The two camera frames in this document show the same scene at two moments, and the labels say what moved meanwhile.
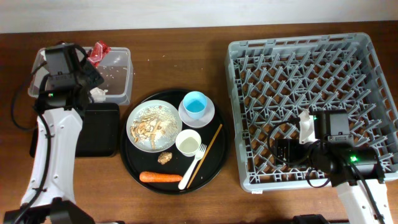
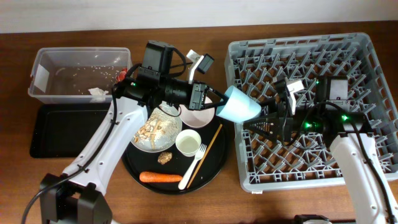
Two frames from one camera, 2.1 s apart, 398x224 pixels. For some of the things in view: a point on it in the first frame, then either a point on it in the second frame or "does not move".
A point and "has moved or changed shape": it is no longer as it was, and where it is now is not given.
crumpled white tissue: [98, 94] does not move
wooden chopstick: [215, 135] does not move
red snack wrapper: [97, 53] → [122, 75]
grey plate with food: [153, 126] does not move
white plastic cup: [188, 142] does not move
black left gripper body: [91, 78] → [198, 88]
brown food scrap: [164, 157] does not move
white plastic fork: [198, 155] does not move
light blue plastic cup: [194, 103] has moved or changed shape
